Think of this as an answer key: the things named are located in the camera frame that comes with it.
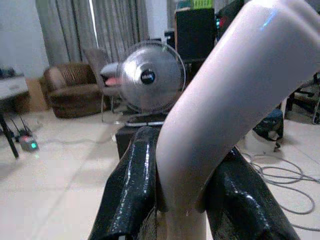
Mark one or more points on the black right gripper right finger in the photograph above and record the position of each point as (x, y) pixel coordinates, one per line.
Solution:
(240, 200)

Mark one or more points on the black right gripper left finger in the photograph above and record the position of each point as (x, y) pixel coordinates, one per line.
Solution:
(127, 180)

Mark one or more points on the black bag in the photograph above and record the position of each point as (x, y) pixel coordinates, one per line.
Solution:
(271, 125)

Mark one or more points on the brown armchair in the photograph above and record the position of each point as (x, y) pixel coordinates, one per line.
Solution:
(72, 95)

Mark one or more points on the black router with green light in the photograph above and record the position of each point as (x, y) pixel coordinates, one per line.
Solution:
(28, 143)

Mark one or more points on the grey standing fan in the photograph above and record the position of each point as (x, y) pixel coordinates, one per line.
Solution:
(147, 75)

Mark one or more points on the grey-brown chair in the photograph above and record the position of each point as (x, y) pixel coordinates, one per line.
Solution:
(96, 60)

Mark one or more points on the brown cardboard box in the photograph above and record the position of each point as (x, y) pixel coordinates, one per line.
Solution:
(35, 95)

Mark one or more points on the white table with black leg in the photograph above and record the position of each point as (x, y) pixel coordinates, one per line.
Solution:
(12, 90)

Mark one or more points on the grey curtain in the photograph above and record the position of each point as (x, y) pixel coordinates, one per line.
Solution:
(75, 30)

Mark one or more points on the large black speaker box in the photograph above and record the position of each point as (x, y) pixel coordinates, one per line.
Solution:
(195, 32)

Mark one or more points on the black device with teal light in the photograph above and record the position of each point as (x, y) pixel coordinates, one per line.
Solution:
(222, 15)

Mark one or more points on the green labelled box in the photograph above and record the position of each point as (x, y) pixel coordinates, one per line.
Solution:
(202, 3)

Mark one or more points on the black metal frame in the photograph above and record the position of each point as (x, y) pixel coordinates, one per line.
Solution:
(305, 97)

